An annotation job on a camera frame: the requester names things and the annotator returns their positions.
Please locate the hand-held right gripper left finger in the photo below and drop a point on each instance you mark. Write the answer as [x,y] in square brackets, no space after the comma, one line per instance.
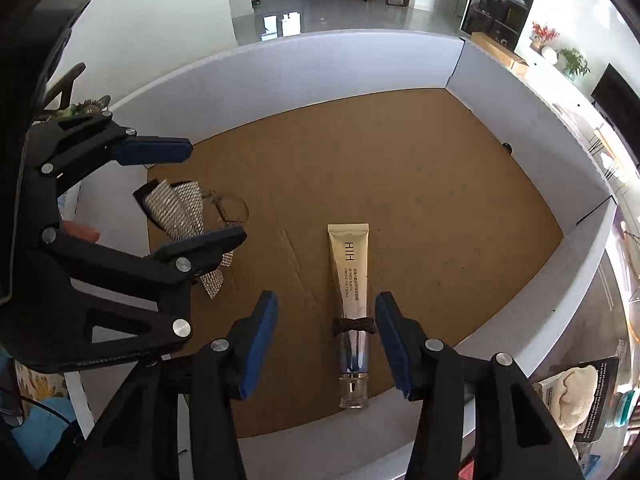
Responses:
[257,345]

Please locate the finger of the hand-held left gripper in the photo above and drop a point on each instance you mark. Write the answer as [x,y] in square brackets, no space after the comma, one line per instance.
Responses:
[210,241]
[155,150]

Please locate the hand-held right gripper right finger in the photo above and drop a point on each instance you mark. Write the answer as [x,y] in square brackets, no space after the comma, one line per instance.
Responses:
[393,345]

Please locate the rhinestone bow hair clip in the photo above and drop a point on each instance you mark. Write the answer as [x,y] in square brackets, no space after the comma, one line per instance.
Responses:
[175,210]

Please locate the cream cosmetic tube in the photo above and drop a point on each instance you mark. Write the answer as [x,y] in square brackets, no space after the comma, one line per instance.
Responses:
[348,260]

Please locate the white partition board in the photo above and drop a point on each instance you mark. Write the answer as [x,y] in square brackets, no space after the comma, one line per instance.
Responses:
[425,185]

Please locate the white packet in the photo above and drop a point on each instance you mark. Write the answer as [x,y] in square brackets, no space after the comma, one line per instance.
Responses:
[550,392]

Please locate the black printed carton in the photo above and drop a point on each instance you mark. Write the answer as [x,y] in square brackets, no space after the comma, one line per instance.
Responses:
[607,400]

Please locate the person's left hand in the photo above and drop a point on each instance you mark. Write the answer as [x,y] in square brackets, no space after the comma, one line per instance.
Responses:
[82,231]

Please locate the dried flower bunch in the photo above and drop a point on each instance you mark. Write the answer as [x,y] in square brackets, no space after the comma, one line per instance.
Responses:
[85,106]

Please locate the teal round tin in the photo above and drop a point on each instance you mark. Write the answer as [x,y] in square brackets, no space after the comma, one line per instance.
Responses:
[625,405]

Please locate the white television console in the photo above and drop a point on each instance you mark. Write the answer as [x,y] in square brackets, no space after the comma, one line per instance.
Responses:
[560,95]

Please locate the tan cardboard box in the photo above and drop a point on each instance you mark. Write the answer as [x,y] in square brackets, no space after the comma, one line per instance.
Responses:
[500,52]

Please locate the green potted plant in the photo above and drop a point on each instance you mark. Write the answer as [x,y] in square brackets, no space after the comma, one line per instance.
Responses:
[574,62]

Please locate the black television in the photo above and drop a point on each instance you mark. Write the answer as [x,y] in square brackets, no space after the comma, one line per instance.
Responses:
[617,91]

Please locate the red flower arrangement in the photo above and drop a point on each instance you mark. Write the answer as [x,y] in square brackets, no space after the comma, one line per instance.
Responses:
[544,34]

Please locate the dark glass display cabinet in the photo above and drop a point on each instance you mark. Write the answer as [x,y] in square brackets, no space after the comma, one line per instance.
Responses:
[500,0]

